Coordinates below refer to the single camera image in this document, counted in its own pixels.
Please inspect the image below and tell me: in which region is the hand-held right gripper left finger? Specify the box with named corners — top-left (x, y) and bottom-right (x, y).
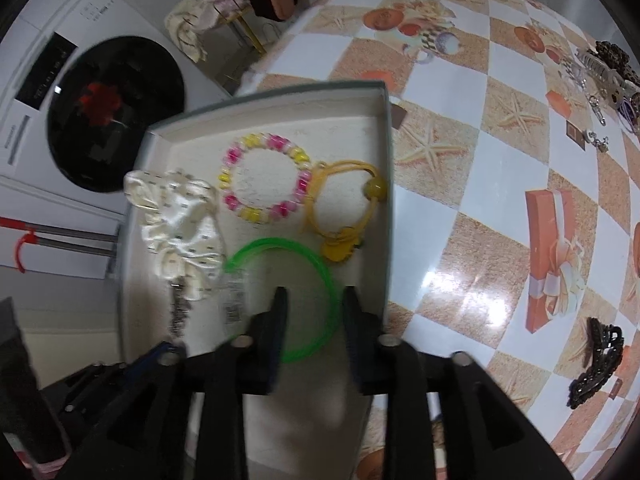
top-left (55, 287), bottom-right (289, 480)

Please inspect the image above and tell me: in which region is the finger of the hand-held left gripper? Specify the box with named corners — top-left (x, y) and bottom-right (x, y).
top-left (65, 342), bottom-right (164, 412)

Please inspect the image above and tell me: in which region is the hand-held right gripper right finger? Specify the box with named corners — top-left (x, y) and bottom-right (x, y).
top-left (342, 287), bottom-right (576, 480)

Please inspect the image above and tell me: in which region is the silver charm keychain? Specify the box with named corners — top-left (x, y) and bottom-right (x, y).
top-left (224, 269), bottom-right (249, 327)

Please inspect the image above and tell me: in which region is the silver rhinestone hair clip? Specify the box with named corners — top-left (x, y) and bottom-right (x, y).
top-left (167, 282), bottom-right (194, 342)

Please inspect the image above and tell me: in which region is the green plastic bangle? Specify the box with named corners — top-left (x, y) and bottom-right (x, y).
top-left (224, 237), bottom-right (342, 364)

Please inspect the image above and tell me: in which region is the cream satin scrunchie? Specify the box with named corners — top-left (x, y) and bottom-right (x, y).
top-left (123, 169), bottom-right (229, 302)

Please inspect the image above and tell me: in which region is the yellow flower hair tie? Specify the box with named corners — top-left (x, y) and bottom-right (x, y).
top-left (299, 159), bottom-right (387, 264)

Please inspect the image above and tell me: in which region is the pink yellow bead bracelet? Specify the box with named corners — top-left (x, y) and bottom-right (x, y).
top-left (217, 132), bottom-right (314, 224)

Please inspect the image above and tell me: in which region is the white grey-rimmed tray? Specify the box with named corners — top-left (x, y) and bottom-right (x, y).
top-left (116, 80), bottom-right (392, 480)

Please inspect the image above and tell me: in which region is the white washing machine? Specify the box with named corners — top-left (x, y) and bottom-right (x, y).
top-left (0, 0), bottom-right (237, 217)

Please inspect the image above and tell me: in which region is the black lace hair clip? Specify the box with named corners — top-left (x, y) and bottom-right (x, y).
top-left (566, 317), bottom-right (626, 409)

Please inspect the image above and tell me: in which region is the gold metal rack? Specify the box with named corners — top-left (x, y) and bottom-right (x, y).
top-left (186, 0), bottom-right (269, 57)

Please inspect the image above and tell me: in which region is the cream cloth bag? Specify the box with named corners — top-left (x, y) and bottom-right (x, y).
top-left (164, 0), bottom-right (251, 62)

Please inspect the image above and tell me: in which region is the clear claw clip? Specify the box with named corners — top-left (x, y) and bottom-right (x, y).
top-left (574, 47), bottom-right (627, 104)

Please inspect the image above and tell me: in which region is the leopard print scrunchie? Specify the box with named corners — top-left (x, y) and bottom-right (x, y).
top-left (594, 40), bottom-right (640, 87)

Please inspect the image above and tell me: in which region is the silver lobster clasp keychain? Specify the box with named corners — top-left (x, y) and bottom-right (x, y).
top-left (584, 94), bottom-right (609, 127)

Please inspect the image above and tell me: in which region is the purple hair tie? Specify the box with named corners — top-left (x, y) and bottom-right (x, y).
top-left (619, 94), bottom-right (640, 134)

